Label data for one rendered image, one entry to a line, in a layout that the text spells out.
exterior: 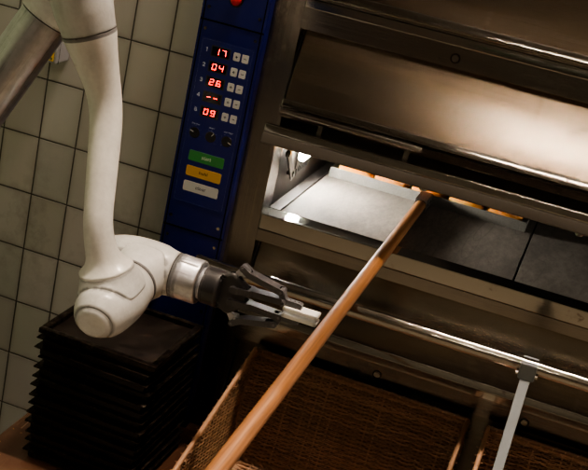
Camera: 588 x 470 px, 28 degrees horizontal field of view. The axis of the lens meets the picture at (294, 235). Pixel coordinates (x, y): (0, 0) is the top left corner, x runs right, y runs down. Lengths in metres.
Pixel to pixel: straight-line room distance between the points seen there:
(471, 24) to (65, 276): 1.22
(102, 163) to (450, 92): 0.86
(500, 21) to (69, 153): 1.11
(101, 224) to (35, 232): 0.94
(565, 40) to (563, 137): 0.21
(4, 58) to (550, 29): 1.12
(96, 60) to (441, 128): 0.84
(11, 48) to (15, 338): 1.09
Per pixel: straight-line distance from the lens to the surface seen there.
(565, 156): 2.61
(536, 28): 2.57
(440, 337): 2.37
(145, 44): 2.82
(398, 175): 2.53
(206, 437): 2.69
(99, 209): 2.14
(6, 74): 2.33
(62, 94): 2.94
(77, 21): 2.13
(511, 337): 2.76
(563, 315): 2.71
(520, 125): 2.62
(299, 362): 2.02
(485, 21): 2.58
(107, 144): 2.17
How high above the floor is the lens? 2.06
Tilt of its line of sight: 19 degrees down
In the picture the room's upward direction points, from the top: 13 degrees clockwise
